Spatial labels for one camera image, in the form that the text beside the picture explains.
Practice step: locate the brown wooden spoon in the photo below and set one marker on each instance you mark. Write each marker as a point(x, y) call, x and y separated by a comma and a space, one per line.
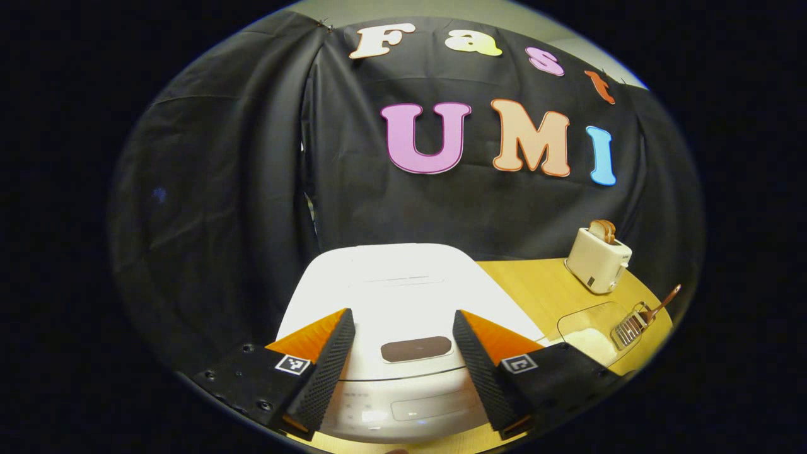
point(665, 302)

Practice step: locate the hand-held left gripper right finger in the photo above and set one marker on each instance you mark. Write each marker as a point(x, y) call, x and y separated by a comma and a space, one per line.
point(482, 372)

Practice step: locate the black backdrop cloth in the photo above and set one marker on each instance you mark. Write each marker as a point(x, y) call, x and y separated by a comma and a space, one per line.
point(220, 189)

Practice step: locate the white toaster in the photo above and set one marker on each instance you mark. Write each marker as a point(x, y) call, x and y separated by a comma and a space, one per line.
point(596, 261)

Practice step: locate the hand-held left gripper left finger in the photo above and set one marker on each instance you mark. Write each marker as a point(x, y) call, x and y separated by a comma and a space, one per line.
point(321, 378)

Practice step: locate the toasted bread slice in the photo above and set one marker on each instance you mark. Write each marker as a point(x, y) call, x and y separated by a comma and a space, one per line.
point(599, 230)
point(611, 230)

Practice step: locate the white rice cooker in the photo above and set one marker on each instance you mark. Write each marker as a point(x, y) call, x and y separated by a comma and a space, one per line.
point(403, 284)

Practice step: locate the clear plastic container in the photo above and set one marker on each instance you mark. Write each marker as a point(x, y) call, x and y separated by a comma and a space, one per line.
point(580, 318)

